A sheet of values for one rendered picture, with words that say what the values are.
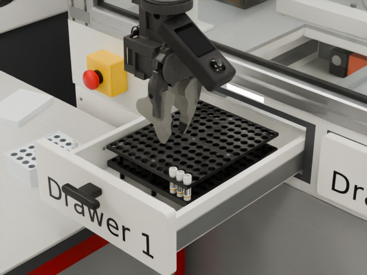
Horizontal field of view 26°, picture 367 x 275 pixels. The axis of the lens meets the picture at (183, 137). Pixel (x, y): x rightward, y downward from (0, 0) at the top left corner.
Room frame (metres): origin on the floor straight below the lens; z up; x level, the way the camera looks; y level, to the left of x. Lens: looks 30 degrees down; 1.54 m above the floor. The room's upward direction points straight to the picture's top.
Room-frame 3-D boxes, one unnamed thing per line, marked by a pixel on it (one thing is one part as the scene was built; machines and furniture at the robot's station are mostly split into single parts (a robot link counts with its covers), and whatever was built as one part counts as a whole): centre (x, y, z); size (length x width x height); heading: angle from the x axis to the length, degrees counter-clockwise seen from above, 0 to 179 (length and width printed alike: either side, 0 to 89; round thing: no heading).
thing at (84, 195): (0.95, 0.14, 0.91); 0.07 x 0.04 x 0.01; 47
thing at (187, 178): (0.99, -0.01, 0.89); 0.01 x 0.01 x 0.05
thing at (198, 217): (1.12, -0.02, 0.86); 0.40 x 0.26 x 0.06; 137
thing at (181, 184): (1.04, 0.05, 0.90); 0.18 x 0.02 x 0.01; 47
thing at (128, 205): (0.97, 0.12, 0.87); 0.29 x 0.02 x 0.11; 47
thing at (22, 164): (1.26, 0.26, 0.78); 0.12 x 0.08 x 0.04; 133
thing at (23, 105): (1.48, 0.34, 0.77); 0.13 x 0.09 x 0.02; 154
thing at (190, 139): (1.12, -0.02, 0.87); 0.22 x 0.18 x 0.06; 137
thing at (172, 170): (1.01, 0.02, 0.89); 0.01 x 0.01 x 0.05
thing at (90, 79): (1.40, 0.18, 0.88); 0.04 x 0.03 x 0.04; 47
